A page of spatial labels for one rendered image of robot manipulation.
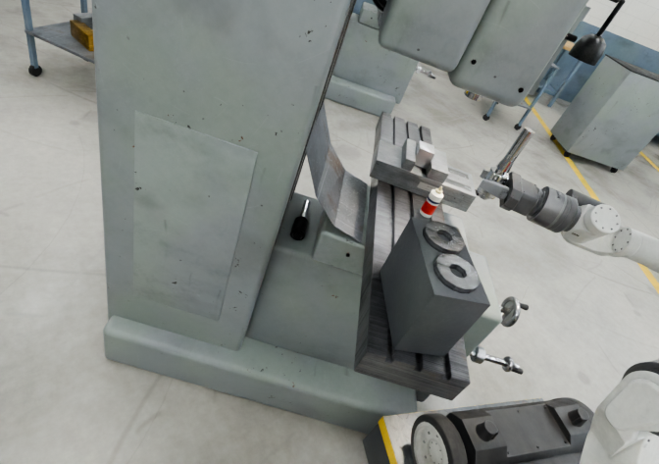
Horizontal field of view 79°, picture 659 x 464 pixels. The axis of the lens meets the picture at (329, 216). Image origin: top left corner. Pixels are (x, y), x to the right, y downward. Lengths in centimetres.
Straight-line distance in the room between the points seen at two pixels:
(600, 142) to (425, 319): 510
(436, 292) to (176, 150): 70
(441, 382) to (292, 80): 71
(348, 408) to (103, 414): 86
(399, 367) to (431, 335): 10
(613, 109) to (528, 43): 461
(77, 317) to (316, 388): 99
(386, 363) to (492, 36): 73
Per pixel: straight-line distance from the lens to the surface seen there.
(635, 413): 110
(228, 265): 126
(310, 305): 142
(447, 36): 98
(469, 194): 139
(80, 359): 183
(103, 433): 170
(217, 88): 96
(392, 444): 140
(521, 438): 140
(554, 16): 104
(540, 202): 102
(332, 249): 121
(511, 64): 104
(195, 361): 160
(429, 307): 79
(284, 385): 159
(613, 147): 590
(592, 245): 113
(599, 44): 126
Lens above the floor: 157
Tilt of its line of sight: 37 degrees down
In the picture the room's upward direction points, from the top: 22 degrees clockwise
